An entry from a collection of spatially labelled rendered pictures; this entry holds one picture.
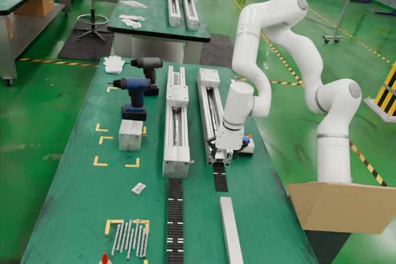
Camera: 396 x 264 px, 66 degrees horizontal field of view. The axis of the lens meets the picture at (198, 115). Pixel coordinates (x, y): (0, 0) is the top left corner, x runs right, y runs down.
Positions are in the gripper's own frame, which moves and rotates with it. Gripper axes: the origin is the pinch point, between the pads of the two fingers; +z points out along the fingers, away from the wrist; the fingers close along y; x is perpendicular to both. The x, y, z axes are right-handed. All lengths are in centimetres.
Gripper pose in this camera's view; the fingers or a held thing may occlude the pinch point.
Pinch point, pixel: (224, 155)
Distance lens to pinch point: 124.9
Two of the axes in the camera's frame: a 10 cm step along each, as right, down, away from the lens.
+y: 9.9, 1.0, 1.4
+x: -0.6, -5.5, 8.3
